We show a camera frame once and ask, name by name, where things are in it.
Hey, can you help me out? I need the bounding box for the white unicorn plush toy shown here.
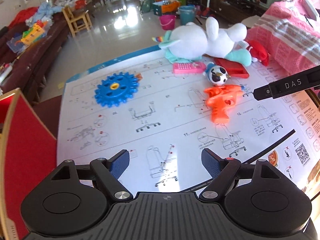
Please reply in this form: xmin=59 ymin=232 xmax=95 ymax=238
xmin=152 ymin=17 xmax=252 ymax=67

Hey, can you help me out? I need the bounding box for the pink quilted blanket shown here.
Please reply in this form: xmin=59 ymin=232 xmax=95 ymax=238
xmin=246 ymin=0 xmax=319 ymax=74

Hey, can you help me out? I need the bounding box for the orange plastic cup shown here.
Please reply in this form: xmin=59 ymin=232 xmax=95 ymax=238
xmin=135 ymin=73 xmax=143 ymax=81

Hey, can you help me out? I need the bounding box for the dark red leather sofa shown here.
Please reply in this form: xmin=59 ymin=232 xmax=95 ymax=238
xmin=1 ymin=12 xmax=69 ymax=102

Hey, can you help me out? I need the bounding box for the cow pattern ball figurine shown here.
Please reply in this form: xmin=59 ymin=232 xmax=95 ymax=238
xmin=203 ymin=62 xmax=231 ymax=86

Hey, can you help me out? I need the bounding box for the small wooden chair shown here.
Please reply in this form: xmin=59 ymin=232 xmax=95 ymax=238
xmin=62 ymin=5 xmax=92 ymax=37

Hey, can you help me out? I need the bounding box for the white instruction sheet poster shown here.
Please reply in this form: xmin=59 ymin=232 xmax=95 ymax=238
xmin=57 ymin=48 xmax=319 ymax=197

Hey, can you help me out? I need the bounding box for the orange toy water gun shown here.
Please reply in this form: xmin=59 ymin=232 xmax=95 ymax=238
xmin=204 ymin=85 xmax=244 ymax=124

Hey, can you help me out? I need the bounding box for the pink toy phone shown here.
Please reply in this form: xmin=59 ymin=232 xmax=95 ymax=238
xmin=172 ymin=62 xmax=206 ymax=74

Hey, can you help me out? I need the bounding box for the blue plastic gear toy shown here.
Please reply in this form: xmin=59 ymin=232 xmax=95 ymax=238
xmin=94 ymin=72 xmax=139 ymax=108

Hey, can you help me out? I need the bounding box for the teal plastic bucket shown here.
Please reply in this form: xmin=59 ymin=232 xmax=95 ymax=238
xmin=178 ymin=5 xmax=196 ymax=25

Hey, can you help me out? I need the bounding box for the red flat plastic case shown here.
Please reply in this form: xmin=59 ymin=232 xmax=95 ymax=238
xmin=213 ymin=57 xmax=249 ymax=79

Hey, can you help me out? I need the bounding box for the red plush toy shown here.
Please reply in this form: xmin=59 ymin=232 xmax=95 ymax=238
xmin=246 ymin=40 xmax=270 ymax=66

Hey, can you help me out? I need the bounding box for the pink plastic bucket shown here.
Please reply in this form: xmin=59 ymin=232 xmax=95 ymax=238
xmin=159 ymin=15 xmax=176 ymax=30

